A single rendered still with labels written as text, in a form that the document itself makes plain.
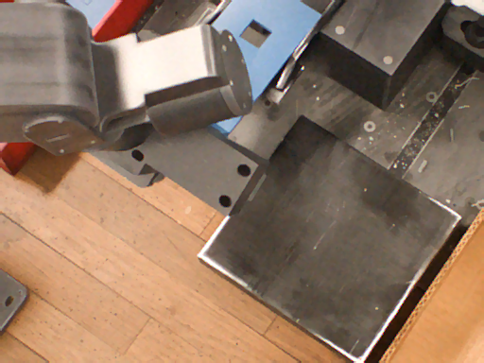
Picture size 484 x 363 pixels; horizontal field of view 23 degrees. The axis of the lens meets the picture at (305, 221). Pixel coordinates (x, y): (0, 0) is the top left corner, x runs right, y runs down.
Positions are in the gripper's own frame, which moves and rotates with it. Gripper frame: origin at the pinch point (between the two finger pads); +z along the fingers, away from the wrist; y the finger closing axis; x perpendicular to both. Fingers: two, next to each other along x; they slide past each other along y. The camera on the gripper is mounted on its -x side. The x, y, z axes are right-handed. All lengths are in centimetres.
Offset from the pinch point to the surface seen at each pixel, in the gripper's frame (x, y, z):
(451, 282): -25.5, -1.5, 10.8
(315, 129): -8.1, 3.0, 11.7
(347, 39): -6.9, 11.5, 8.5
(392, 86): -11.9, 10.0, 11.8
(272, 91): -4.3, 4.6, 5.5
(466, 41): -15.2, 16.7, 11.9
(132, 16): 12.0, 2.6, 12.1
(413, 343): -25.8, -7.3, 8.1
